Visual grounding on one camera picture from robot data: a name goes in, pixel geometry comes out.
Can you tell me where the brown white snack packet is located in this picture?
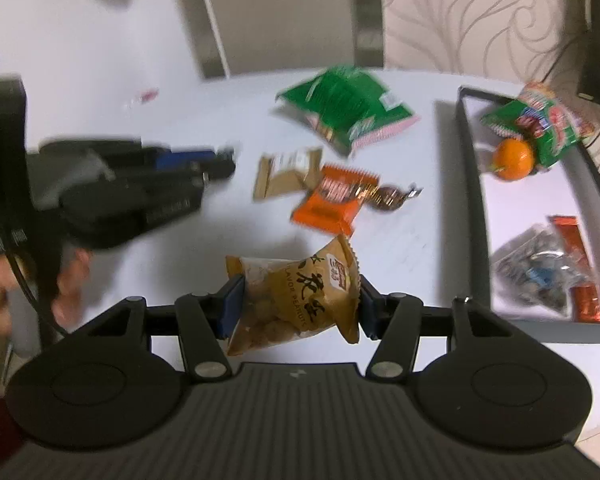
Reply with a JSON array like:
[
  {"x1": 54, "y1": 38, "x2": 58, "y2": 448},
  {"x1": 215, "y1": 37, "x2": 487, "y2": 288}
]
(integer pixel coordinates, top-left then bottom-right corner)
[{"x1": 252, "y1": 148, "x2": 323, "y2": 202}]

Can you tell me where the long orange snack stick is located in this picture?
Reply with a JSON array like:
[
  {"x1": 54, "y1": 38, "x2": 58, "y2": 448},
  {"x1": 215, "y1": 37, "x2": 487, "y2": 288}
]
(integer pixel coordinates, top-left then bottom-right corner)
[{"x1": 550, "y1": 216, "x2": 600, "y2": 324}]

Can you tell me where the person's left hand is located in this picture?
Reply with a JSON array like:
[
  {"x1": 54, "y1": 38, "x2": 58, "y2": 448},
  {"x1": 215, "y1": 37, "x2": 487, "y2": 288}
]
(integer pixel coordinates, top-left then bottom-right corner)
[{"x1": 0, "y1": 246, "x2": 93, "y2": 338}]

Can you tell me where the tan peanut snack packet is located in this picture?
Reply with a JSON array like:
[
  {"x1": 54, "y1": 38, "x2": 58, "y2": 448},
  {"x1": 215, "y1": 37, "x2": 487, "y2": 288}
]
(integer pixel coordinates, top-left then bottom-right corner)
[{"x1": 225, "y1": 234, "x2": 361, "y2": 356}]

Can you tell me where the brown round candy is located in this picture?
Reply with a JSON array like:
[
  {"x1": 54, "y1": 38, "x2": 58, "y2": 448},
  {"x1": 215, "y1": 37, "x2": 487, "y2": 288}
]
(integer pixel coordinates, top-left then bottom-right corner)
[{"x1": 365, "y1": 184, "x2": 422, "y2": 212}]

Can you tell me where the green shrimp chips bag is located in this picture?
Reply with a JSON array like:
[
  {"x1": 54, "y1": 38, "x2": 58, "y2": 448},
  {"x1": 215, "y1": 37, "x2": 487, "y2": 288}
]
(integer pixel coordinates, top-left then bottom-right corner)
[{"x1": 481, "y1": 81, "x2": 595, "y2": 170}]

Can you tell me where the black shallow box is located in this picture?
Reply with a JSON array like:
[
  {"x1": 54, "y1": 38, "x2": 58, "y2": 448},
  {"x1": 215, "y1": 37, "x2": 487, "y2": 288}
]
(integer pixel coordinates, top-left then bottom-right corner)
[{"x1": 456, "y1": 87, "x2": 600, "y2": 344}]

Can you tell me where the clear dark candy bag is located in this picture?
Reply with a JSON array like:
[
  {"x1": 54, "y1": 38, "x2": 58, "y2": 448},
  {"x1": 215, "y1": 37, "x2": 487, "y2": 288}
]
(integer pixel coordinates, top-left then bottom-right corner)
[{"x1": 491, "y1": 224, "x2": 577, "y2": 318}]

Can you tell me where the orange tangerine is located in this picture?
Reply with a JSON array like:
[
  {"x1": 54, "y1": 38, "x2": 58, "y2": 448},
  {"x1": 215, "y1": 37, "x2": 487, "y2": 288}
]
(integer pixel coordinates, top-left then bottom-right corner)
[{"x1": 490, "y1": 139, "x2": 535, "y2": 181}]

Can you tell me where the green snack bag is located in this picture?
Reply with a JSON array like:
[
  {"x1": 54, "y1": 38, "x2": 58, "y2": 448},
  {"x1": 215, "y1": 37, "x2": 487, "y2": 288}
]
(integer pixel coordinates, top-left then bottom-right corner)
[{"x1": 276, "y1": 65, "x2": 419, "y2": 157}]

